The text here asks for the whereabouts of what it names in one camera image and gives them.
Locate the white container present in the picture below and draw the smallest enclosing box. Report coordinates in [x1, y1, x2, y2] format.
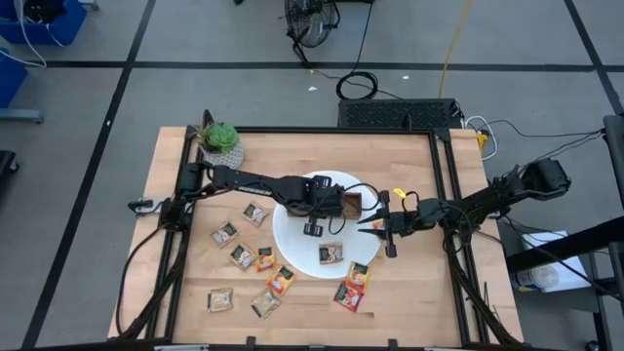
[511, 229, 592, 293]

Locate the black floor fan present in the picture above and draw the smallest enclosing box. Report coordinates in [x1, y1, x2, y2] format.
[284, 0, 341, 64]

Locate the black coiled floor cable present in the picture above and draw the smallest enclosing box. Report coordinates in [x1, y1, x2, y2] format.
[333, 0, 391, 102]

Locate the pale beige tea packet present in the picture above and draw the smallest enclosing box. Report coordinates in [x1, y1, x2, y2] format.
[250, 287, 283, 320]
[207, 287, 235, 313]

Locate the red strawberry tea packet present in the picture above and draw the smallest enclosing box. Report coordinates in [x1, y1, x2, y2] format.
[332, 282, 366, 313]

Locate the blue plastic bin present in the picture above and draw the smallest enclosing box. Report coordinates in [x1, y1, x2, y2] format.
[0, 48, 29, 109]

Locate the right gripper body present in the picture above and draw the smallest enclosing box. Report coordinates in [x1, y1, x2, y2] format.
[380, 190, 443, 258]

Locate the black perforated computer case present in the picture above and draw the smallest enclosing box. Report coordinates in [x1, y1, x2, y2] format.
[337, 98, 463, 132]

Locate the wooden compartment tea box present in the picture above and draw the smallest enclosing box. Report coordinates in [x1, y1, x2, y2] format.
[286, 191, 365, 221]

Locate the blue bin with black items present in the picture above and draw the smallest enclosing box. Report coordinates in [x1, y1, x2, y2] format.
[0, 0, 89, 46]

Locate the brown vanilla caramel tea packet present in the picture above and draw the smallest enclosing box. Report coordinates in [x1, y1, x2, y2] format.
[243, 201, 270, 228]
[211, 220, 240, 248]
[318, 242, 344, 265]
[228, 243, 258, 272]

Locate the white round placemat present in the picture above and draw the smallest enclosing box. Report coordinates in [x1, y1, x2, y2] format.
[271, 169, 384, 280]

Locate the white cable loop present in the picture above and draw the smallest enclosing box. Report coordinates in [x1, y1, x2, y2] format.
[462, 115, 499, 162]

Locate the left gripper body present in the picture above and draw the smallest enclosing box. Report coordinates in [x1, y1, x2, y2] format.
[287, 174, 347, 239]

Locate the thick yellow hanging cable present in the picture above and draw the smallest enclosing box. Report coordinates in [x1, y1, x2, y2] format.
[437, 0, 473, 98]

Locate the grey metal foot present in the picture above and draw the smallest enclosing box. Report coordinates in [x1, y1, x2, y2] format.
[0, 107, 46, 126]

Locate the succulent in triangle-pattern pot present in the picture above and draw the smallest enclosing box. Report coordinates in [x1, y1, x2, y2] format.
[194, 121, 246, 171]

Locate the black metal stand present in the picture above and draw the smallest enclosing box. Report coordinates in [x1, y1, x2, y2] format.
[504, 114, 624, 351]

